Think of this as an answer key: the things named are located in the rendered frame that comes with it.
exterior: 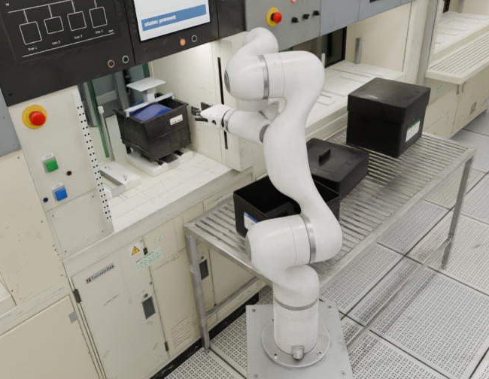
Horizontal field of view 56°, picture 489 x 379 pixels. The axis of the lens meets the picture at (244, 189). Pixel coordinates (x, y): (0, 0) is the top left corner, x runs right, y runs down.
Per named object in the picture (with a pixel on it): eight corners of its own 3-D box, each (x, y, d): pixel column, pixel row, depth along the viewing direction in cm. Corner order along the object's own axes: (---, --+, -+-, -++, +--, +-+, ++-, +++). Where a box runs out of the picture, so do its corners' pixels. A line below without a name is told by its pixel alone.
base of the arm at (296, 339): (334, 367, 123) (338, 319, 113) (263, 370, 124) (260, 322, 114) (323, 312, 139) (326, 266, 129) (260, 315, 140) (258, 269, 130)
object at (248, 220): (234, 229, 175) (231, 192, 166) (289, 201, 189) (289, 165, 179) (282, 268, 156) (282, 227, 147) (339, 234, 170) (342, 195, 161)
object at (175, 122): (149, 172, 187) (135, 98, 170) (121, 157, 199) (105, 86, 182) (195, 150, 201) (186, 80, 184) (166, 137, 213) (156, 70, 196)
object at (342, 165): (338, 204, 185) (339, 177, 178) (277, 183, 201) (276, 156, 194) (369, 172, 204) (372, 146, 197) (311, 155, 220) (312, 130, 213)
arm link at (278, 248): (325, 305, 117) (329, 231, 104) (254, 319, 115) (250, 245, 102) (310, 273, 127) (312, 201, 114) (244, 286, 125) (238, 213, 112)
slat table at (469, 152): (301, 436, 185) (304, 301, 143) (202, 351, 221) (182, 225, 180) (447, 268, 259) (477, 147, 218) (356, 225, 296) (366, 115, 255)
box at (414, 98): (397, 159, 213) (405, 107, 199) (343, 142, 229) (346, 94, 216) (423, 136, 231) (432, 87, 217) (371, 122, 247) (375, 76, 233)
